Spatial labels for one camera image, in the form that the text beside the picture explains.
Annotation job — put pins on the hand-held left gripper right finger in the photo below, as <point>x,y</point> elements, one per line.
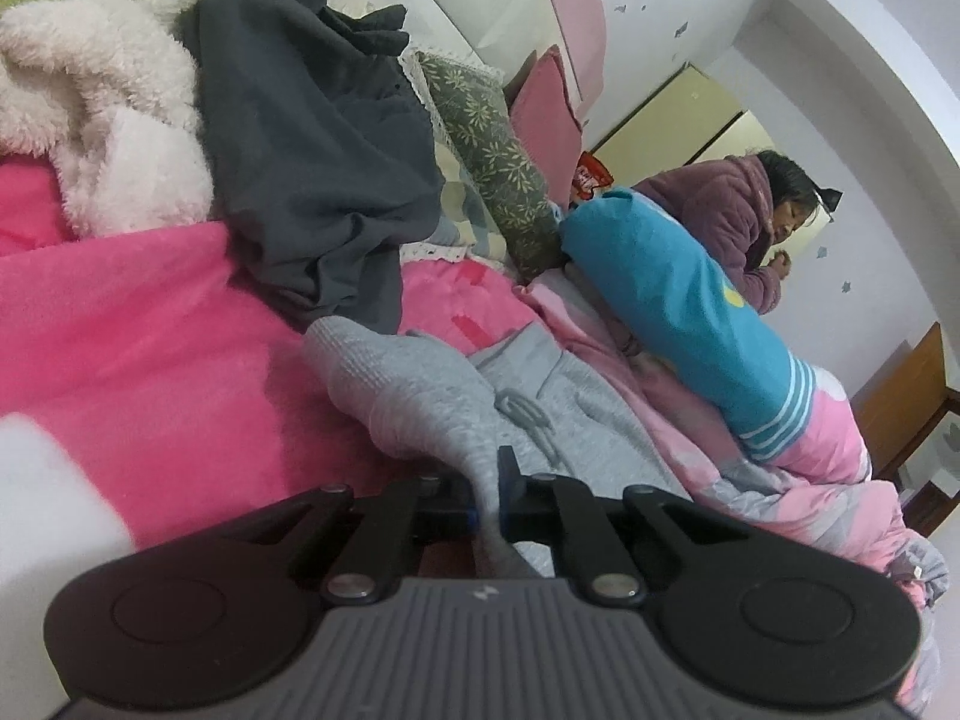
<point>514,495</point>

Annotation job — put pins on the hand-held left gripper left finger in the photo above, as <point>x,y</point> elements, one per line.
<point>450,506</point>

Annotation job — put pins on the grey pants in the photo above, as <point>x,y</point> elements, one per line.
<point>420,397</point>

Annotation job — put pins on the pink grey floral duvet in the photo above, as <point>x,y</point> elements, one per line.
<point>675,427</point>

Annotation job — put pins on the blue pink striped quilt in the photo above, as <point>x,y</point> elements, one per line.
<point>660,277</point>

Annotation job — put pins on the checked pillow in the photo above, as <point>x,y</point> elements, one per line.
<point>457,210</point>

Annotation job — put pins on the red packet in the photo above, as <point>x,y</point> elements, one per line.
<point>592,176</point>

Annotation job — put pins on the pink floral bed blanket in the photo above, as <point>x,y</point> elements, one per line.
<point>150,330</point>

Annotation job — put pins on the green floral pillow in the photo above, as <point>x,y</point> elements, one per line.
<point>487,142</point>

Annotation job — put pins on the dusty pink pillow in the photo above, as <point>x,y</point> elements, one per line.
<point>544,120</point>

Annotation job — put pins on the dark grey garment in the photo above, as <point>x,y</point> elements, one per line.
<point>315,150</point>

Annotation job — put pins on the wooden door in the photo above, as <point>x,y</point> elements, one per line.
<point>900,390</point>

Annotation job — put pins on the white green fleece blanket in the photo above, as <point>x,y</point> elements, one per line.
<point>97,90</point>

